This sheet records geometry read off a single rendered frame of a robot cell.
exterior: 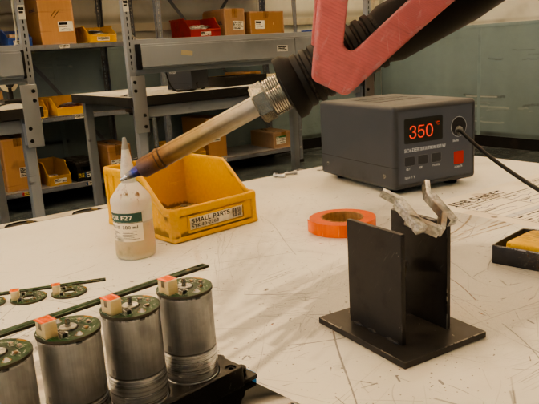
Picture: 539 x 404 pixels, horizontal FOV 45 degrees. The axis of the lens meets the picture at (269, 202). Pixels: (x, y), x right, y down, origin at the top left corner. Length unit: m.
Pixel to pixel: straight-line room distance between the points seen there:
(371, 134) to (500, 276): 0.30
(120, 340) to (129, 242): 0.28
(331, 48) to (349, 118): 0.54
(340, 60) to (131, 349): 0.14
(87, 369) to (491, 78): 5.56
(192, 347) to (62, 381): 0.06
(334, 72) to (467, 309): 0.23
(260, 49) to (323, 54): 2.83
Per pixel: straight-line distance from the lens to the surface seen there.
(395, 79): 6.44
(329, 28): 0.23
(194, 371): 0.30
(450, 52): 6.00
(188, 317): 0.29
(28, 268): 0.57
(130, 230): 0.55
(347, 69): 0.24
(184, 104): 2.93
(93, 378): 0.27
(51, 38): 4.44
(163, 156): 0.25
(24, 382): 0.26
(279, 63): 0.24
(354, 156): 0.77
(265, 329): 0.40
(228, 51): 2.97
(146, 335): 0.28
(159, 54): 2.80
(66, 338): 0.26
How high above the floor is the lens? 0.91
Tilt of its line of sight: 13 degrees down
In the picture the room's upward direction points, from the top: 4 degrees counter-clockwise
